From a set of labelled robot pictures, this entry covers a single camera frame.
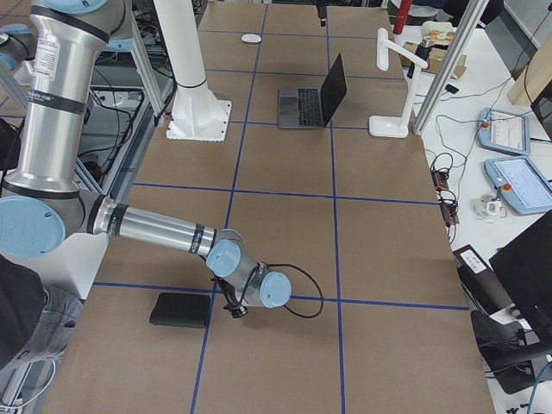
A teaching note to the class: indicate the red cylinder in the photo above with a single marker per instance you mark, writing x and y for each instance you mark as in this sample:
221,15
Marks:
402,16

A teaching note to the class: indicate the black mouse pad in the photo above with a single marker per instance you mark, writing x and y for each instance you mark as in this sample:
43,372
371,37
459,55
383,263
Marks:
181,310

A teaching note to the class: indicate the aluminium frame post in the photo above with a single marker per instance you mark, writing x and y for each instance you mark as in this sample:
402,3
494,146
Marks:
467,25

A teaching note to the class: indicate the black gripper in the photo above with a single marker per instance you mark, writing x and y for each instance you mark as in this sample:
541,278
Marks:
233,302
320,9

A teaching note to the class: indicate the grey laptop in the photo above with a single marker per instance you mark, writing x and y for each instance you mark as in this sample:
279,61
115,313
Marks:
313,108

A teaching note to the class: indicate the black water bottle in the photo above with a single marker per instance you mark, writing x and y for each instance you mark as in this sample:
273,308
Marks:
423,52

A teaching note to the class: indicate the blue teach pendant near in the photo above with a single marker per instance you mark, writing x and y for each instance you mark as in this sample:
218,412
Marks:
521,185

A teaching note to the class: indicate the white computer mouse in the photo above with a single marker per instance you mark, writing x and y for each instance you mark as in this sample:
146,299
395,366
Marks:
251,39

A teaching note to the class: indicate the blue teach pendant far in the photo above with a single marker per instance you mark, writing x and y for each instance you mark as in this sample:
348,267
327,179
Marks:
504,132

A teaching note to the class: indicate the blue teach pendant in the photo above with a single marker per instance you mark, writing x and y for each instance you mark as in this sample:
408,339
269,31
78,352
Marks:
504,132
521,185

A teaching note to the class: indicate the cardboard box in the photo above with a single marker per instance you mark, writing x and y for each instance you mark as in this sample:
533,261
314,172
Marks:
436,59

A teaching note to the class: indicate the black monitor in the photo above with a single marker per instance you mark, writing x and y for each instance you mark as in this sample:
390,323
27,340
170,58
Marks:
523,268

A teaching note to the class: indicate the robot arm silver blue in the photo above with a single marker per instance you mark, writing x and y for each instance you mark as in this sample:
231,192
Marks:
42,205

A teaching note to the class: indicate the person in black jacket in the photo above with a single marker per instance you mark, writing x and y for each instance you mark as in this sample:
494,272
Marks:
37,321

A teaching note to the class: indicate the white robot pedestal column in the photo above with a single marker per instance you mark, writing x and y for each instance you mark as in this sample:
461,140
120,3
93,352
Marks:
197,114

